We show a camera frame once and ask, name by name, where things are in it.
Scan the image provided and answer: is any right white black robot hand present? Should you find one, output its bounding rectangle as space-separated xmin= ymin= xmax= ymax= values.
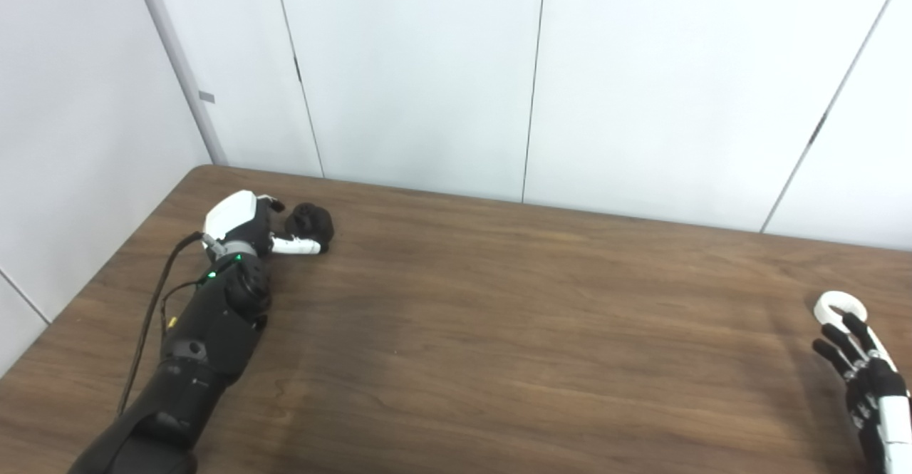
xmin=812 ymin=312 xmax=912 ymax=474

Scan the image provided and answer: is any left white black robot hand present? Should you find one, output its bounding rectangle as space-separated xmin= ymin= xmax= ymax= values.
xmin=202 ymin=190 xmax=330 ymax=257

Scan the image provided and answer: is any round black plastic part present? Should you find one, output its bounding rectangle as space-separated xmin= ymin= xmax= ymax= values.
xmin=284 ymin=203 xmax=335 ymax=254

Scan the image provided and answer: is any white plastic ring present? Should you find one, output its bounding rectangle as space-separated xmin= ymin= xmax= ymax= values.
xmin=814 ymin=291 xmax=869 ymax=332

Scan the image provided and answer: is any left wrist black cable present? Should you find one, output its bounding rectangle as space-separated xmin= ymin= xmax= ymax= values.
xmin=116 ymin=232 xmax=214 ymax=418

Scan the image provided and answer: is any grey wall corner strip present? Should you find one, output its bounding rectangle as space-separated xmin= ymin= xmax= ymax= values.
xmin=128 ymin=0 xmax=229 ymax=167

